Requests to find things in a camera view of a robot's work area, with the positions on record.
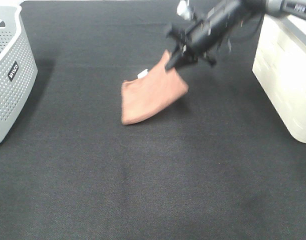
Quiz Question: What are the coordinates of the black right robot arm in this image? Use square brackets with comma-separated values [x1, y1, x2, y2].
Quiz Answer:
[165, 0, 306, 71]

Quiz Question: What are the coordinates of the grey perforated laundry basket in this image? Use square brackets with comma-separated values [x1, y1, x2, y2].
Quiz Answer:
[0, 3, 38, 143]

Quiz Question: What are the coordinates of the white storage box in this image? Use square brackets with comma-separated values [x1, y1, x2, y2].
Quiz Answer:
[252, 15, 306, 144]

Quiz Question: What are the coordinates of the black table mat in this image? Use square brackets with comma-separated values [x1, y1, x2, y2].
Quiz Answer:
[0, 0, 306, 240]

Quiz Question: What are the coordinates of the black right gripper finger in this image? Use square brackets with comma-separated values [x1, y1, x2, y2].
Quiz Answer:
[164, 50, 190, 71]

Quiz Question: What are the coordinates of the orange microfibre towel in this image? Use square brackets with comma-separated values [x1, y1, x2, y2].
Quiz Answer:
[121, 50, 189, 125]

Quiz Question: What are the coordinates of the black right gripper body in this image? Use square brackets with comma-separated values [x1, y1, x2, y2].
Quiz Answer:
[165, 4, 240, 68]

